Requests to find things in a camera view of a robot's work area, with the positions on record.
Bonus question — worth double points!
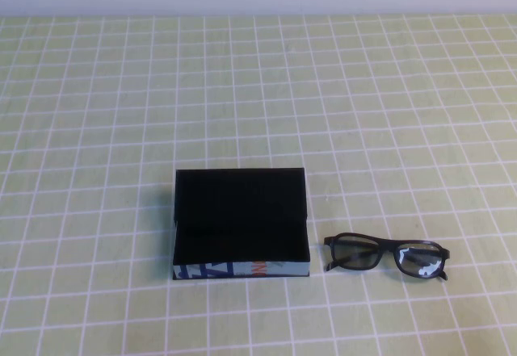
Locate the green white checked tablecloth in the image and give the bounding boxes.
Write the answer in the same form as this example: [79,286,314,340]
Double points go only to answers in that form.
[0,15,517,356]

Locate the black framed glasses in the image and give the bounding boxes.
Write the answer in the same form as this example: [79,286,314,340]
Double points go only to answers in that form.
[322,232,452,283]

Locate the black glasses case printed side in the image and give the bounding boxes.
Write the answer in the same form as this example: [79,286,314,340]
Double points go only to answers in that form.
[172,169,312,282]

